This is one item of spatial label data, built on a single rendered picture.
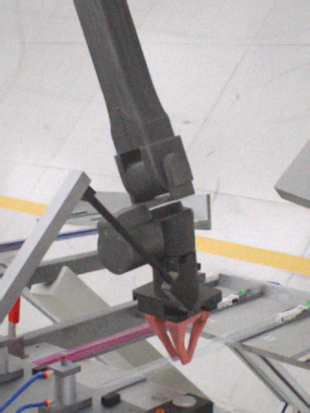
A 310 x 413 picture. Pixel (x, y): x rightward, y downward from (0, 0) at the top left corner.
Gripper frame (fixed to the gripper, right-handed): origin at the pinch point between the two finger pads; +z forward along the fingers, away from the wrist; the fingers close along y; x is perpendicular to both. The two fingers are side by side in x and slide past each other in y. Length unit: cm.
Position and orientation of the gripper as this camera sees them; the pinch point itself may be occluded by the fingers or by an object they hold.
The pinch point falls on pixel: (181, 356)
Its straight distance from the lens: 117.6
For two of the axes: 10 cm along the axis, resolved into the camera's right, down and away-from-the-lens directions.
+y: 7.2, 1.4, -6.8
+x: 6.9, -2.6, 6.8
